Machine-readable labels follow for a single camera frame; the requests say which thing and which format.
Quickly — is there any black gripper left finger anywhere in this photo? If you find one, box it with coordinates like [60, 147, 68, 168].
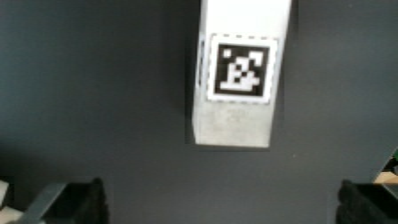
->
[17, 178, 109, 224]

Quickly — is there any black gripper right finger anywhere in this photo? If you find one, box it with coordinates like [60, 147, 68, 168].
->
[337, 180, 398, 224]

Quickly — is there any white table leg with tag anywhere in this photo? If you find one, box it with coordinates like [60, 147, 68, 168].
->
[193, 0, 294, 148]

